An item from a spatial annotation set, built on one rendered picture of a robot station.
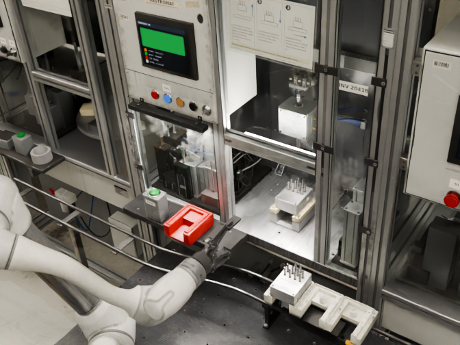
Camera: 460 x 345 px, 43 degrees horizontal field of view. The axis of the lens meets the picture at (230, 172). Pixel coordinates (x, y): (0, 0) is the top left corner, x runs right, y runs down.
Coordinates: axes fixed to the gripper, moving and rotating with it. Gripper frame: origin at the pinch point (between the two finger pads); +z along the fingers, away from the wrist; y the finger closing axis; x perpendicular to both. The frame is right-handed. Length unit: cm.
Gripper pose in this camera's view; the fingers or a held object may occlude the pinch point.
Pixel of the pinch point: (233, 231)
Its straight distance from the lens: 197.3
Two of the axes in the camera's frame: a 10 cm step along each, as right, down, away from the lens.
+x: -8.1, -3.0, 5.0
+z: 5.8, -5.0, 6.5
